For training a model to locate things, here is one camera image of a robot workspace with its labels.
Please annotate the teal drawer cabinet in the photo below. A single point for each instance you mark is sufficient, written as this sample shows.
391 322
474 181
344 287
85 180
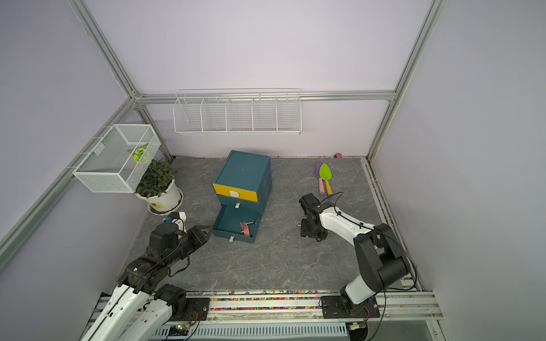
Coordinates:
248 171

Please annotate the purple toy shovel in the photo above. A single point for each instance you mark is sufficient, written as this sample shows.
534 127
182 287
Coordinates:
321 185

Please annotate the green toy shovel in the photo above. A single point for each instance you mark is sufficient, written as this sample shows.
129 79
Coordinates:
326 175

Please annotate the pink binder clip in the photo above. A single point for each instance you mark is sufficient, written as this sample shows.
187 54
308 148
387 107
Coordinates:
245 228

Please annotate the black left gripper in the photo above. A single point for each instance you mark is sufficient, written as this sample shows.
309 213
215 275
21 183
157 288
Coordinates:
199 236

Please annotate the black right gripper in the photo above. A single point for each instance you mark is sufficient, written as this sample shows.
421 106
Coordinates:
303 230

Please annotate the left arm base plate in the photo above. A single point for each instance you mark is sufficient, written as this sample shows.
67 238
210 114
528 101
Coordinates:
182 309

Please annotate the yellow top drawer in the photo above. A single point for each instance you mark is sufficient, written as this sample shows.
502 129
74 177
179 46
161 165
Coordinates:
229 191

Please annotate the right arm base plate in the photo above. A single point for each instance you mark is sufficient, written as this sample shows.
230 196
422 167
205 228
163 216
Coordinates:
337 307

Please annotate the white flower pot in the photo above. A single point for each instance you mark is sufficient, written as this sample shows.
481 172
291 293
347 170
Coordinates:
169 200

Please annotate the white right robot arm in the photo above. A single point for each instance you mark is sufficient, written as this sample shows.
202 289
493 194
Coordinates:
381 259

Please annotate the green potted plant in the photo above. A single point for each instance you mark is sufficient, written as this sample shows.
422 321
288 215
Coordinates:
156 179

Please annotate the teal bottom drawer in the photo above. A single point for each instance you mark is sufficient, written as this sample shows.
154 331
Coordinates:
227 224

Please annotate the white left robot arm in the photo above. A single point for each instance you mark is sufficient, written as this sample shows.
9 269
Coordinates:
139 305

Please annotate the white wire basket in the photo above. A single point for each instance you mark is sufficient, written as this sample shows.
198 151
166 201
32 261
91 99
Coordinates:
108 167

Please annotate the long white wire shelf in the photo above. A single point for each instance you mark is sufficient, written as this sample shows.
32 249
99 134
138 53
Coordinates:
238 111

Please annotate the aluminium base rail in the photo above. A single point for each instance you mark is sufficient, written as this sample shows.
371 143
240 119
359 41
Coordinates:
238 315

